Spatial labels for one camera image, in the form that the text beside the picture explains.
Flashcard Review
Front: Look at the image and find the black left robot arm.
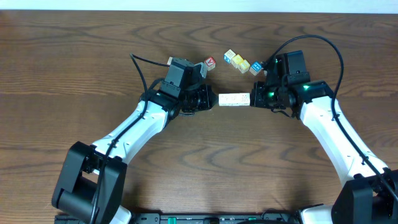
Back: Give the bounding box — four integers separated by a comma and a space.
52, 84, 217, 223

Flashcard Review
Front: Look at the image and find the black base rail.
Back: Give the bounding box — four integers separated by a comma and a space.
54, 205, 312, 224

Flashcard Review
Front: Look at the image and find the blue topped wooden block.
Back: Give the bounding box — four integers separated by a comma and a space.
249, 61, 262, 76

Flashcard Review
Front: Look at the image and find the red letter A block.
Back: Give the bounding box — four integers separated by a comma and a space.
204, 57, 216, 71

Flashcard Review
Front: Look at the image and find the red number 3 block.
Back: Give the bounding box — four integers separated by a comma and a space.
167, 57, 173, 65

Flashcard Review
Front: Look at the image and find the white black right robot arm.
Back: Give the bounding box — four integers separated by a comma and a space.
251, 58, 397, 223

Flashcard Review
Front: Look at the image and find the green letter Z block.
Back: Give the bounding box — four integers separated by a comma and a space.
218, 94, 229, 106

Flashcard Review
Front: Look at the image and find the blue letter X block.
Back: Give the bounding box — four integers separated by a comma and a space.
223, 49, 236, 63

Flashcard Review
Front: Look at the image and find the plain drawing wooden block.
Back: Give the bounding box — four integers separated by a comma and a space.
238, 93, 251, 106

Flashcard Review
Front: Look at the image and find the yellow topped wooden block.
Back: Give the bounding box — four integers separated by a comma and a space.
231, 54, 244, 68

